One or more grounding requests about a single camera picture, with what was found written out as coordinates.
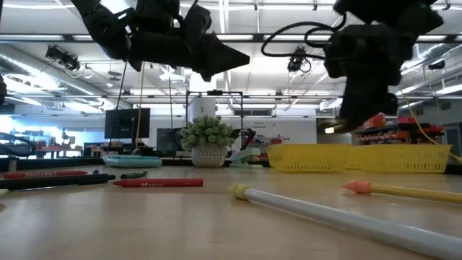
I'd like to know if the black hanging camera with cable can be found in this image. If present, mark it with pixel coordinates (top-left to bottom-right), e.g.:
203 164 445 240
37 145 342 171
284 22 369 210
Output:
287 45 312 74

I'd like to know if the red crayon box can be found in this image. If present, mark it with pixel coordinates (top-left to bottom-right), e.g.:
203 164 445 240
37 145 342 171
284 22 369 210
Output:
3 170 89 181

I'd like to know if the green crayon Madter print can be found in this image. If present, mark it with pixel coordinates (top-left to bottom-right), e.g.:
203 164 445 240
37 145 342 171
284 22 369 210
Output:
120 170 148 181

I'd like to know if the yellow pencil with orange cap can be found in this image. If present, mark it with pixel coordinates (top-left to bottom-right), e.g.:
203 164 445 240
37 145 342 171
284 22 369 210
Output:
341 179 462 205

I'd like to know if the yellow plastic slotted bin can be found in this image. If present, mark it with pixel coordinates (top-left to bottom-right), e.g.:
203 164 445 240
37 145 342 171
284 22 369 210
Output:
352 144 453 174
266 143 353 173

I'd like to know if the white pencil with yellow cap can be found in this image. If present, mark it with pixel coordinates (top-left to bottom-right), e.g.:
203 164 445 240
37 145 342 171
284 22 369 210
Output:
228 183 462 260

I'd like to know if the shelf with red boxes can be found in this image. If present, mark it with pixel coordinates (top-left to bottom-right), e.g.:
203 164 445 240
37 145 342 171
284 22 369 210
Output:
355 113 445 145

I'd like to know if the slim black pen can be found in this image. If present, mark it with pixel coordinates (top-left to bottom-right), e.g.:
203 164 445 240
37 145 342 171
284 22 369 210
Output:
0 173 116 191

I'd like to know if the green plant in white pot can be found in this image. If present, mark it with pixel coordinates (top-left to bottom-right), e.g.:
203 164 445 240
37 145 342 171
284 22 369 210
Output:
179 114 241 169

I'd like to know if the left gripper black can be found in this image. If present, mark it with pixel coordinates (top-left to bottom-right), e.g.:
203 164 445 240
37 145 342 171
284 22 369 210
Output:
128 4 251 83

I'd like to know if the black monitor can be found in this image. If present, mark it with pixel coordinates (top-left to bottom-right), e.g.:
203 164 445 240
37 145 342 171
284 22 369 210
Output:
104 108 151 140

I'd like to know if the red crayon Madter print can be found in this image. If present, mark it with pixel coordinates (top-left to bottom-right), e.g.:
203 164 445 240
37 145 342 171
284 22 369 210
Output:
113 178 204 189

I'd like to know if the black ceiling device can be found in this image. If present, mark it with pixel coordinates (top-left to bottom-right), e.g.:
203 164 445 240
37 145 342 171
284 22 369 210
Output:
45 44 81 72

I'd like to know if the mint green stapler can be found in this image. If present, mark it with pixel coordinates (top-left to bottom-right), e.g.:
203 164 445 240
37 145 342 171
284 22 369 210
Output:
229 147 264 170

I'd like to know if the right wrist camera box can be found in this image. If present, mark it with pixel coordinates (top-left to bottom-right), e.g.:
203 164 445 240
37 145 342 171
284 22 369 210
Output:
323 34 347 79

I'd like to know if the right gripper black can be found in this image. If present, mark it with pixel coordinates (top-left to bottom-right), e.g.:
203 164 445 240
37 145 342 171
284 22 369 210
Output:
339 22 416 133

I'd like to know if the black rig top beam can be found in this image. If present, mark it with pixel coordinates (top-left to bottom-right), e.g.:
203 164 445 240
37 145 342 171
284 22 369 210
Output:
0 33 462 42

